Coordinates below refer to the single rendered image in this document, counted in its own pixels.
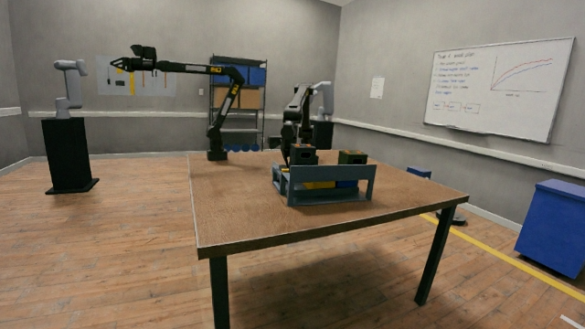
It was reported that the yellow open bin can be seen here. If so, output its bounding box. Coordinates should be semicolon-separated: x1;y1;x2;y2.
302;181;335;189

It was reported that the olive green case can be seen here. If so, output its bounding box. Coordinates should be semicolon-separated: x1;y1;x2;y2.
337;150;367;165

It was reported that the blue open bin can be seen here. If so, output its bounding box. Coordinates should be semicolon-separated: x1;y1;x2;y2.
335;180;357;188

